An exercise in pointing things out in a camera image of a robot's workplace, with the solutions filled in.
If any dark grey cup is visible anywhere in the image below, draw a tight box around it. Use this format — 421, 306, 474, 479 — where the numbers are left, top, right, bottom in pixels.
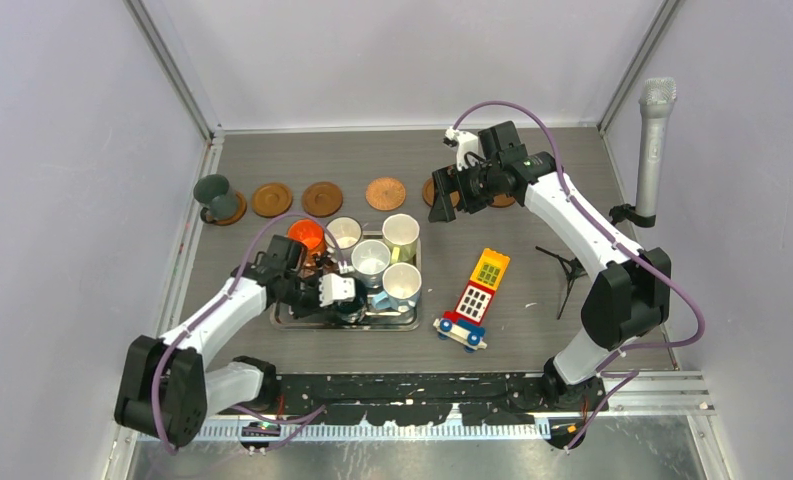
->
192, 174, 236, 219

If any light blue handled cup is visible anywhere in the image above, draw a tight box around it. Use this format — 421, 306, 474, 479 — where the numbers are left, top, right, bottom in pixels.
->
370, 262, 422, 313

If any silver metal tray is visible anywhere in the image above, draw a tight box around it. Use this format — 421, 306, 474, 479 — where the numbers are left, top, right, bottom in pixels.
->
271, 231, 420, 331

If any grey white cup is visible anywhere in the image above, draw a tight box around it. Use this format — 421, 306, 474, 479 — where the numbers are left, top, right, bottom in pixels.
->
351, 239, 391, 288

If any colourful toy brick truck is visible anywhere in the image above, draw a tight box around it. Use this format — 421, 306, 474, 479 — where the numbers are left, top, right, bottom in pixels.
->
433, 248, 510, 353

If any light patterned wooden coaster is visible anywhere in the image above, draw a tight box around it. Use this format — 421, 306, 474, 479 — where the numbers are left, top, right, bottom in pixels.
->
365, 177, 406, 211

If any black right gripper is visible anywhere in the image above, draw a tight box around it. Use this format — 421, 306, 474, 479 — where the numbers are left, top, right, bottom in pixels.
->
429, 158, 500, 224

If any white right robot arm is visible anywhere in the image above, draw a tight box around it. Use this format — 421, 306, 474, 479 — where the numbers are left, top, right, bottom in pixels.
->
428, 121, 671, 411

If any orange cup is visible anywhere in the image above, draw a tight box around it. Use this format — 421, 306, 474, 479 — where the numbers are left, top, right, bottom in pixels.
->
286, 219, 326, 264

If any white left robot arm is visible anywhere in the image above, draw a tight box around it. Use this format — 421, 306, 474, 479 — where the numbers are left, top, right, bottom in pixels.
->
114, 235, 320, 449

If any silver grey microphone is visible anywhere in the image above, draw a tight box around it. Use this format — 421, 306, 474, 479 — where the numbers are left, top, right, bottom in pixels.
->
635, 77, 677, 227

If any brown wooden coaster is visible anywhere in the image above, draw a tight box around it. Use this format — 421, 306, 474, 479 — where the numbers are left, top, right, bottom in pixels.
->
302, 181, 343, 218
490, 194, 516, 208
422, 178, 460, 208
200, 191, 248, 226
251, 182, 293, 218

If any yellow green handled cup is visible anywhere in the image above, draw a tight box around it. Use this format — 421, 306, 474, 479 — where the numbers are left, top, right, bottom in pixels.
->
382, 213, 420, 264

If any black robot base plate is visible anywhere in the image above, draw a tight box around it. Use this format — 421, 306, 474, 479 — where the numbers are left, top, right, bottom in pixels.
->
267, 372, 607, 427

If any dark teal cup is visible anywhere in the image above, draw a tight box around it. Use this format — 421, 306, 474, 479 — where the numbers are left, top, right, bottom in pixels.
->
332, 298, 367, 324

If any black microphone tripod stand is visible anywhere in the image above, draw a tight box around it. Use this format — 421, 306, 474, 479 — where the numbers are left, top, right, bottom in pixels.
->
535, 203, 656, 321

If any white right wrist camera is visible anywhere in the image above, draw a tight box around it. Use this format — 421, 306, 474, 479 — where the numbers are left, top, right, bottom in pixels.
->
443, 127, 480, 171

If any white metallic cup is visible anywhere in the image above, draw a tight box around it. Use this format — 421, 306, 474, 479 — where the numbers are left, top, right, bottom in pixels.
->
325, 216, 363, 257

